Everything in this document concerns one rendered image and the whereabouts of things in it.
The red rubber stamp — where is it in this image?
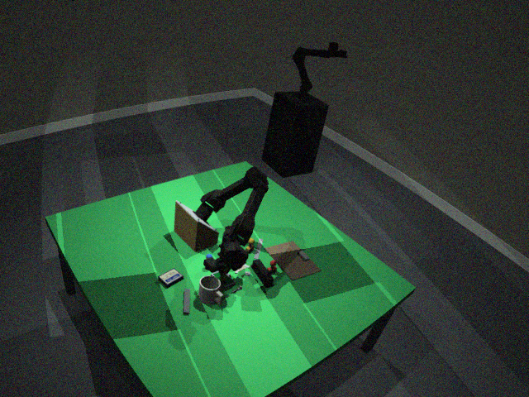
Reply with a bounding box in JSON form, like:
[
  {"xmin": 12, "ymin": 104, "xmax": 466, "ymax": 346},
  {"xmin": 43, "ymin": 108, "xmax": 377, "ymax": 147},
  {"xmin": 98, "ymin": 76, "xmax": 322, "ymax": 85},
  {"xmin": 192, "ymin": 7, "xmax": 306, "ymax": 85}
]
[{"xmin": 267, "ymin": 261, "xmax": 277, "ymax": 274}]

